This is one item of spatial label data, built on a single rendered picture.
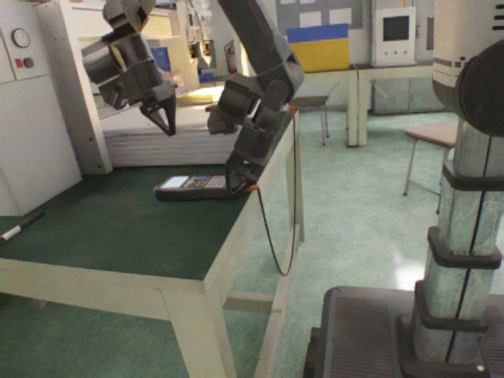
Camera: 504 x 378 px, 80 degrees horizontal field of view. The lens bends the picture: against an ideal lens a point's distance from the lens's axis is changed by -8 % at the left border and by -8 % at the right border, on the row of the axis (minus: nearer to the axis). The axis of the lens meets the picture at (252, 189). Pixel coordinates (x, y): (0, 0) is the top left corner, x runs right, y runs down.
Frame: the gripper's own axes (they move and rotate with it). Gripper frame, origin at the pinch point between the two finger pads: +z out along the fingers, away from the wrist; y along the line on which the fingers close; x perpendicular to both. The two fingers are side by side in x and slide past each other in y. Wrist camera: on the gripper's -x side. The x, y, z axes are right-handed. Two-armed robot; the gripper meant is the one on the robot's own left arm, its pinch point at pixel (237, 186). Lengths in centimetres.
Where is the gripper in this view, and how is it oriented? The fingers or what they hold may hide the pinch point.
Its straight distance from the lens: 69.4
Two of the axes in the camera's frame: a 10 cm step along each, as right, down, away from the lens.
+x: 8.9, 4.5, -0.2
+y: -2.4, 4.2, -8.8
